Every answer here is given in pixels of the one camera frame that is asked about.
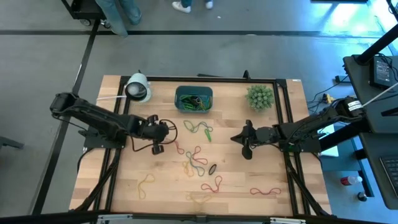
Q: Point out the black keyboard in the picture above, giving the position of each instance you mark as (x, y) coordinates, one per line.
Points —
(391, 174)

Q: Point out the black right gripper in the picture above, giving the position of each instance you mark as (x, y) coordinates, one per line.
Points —
(258, 135)

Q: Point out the small black plug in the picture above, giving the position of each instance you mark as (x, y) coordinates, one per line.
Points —
(338, 79)

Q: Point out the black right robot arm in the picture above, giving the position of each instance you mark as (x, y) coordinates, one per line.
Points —
(311, 124)

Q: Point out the black crossbar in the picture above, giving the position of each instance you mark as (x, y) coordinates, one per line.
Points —
(62, 217)

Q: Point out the black diagonal pole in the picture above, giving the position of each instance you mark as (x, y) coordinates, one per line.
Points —
(379, 45)

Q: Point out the person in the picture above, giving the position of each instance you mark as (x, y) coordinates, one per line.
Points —
(115, 18)
(180, 7)

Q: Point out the black chair base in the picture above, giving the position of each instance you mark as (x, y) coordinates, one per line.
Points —
(9, 142)

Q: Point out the yellow rubber band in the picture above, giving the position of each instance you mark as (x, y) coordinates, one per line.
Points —
(205, 102)
(140, 191)
(199, 198)
(186, 169)

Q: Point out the potted green succulent plant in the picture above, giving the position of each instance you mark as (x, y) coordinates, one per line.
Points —
(259, 98)

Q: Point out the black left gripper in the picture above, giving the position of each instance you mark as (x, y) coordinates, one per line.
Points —
(149, 130)

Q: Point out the black power adapter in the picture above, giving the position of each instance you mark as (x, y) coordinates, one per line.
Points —
(381, 71)

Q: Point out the yellow power plug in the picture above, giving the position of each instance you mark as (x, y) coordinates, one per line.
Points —
(327, 99)

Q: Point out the black wheeled cart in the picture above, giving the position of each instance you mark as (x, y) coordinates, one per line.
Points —
(90, 7)

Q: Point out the black cylindrical cup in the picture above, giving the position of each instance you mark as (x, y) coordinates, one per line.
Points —
(215, 165)

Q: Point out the white spotlight lamp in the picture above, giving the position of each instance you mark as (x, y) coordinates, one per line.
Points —
(138, 90)

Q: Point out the red rubber band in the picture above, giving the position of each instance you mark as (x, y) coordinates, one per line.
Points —
(177, 148)
(215, 186)
(195, 156)
(268, 191)

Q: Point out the bright green rubber band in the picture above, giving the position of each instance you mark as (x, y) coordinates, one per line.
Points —
(207, 135)

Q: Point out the black desk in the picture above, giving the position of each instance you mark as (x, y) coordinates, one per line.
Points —
(357, 93)
(373, 174)

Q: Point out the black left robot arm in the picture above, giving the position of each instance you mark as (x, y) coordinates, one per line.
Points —
(93, 113)

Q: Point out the teal plastic bin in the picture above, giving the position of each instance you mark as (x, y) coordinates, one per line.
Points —
(186, 89)

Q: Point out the teal rubber band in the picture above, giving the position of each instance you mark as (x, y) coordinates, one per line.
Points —
(211, 128)
(194, 165)

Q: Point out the black slanted support beam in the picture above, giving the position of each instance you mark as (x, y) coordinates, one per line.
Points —
(345, 135)

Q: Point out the wide black rubber band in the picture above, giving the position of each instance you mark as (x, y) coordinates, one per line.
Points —
(195, 100)

